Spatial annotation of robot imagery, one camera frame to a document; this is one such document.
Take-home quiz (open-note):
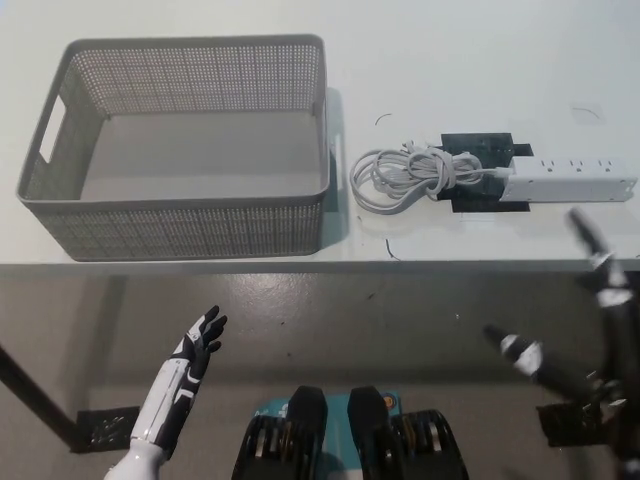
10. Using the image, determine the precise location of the black and white right hand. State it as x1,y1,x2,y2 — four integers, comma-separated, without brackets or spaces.
482,206,640,426

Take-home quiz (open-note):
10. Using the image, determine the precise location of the white and black left hand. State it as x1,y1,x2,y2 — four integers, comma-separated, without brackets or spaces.
129,305,229,460

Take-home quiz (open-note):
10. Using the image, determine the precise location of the white power strip with cord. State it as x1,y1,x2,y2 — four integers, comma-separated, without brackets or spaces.
348,141,639,217

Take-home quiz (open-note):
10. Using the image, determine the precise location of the black metal table leg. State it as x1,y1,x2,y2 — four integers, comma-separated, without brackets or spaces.
0,342,84,452

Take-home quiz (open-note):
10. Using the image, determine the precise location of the grey perforated plastic basket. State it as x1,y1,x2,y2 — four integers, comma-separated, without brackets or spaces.
14,33,332,263

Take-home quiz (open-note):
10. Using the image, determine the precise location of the black tape patch on table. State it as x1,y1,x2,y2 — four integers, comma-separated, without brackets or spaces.
433,131,534,214

